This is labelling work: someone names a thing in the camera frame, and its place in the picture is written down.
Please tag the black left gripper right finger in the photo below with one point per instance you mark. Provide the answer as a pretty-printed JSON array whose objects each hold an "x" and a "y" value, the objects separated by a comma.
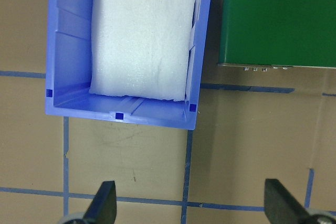
[{"x": 281, "y": 207}]

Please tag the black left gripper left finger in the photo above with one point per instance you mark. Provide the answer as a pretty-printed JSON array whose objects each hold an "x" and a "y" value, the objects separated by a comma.
[{"x": 103, "y": 208}]

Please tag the blue left plastic bin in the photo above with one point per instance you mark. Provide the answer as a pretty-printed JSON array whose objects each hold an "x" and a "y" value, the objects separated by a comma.
[{"x": 69, "y": 72}]

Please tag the green conveyor belt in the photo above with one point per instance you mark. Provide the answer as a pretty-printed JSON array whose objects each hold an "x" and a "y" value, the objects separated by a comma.
[{"x": 278, "y": 33}]

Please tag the white foam pad left bin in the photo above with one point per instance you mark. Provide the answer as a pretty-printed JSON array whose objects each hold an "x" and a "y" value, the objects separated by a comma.
[{"x": 140, "y": 48}]

